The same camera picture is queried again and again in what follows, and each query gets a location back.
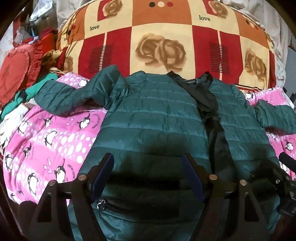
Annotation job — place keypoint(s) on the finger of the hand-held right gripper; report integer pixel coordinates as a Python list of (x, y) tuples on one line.
[(288, 163)]

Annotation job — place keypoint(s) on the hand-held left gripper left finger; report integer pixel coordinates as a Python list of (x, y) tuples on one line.
[(103, 171)]

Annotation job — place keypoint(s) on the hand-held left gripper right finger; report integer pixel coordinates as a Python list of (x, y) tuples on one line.
[(192, 171)]

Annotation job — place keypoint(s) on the teal quilted puffer jacket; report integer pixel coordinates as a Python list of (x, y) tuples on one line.
[(150, 115)]

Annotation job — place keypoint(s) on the pink penguin print blanket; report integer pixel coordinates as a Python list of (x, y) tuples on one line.
[(57, 139)]

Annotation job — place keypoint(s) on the white knitted cloth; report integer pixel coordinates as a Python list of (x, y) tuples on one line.
[(9, 120)]

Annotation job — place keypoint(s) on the green cloth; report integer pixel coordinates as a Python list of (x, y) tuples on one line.
[(34, 89)]

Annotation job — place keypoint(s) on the brown floral cloth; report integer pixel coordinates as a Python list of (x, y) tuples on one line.
[(52, 59)]

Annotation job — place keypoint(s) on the red heart-shaped ruffled pillow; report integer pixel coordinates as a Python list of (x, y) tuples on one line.
[(16, 74)]

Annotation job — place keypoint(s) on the rose patterned checkered quilt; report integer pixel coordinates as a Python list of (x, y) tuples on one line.
[(161, 34)]

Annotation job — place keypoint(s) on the red cloth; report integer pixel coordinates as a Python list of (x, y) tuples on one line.
[(48, 34)]

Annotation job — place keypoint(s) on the clear plastic container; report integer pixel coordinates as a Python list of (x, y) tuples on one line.
[(42, 14)]

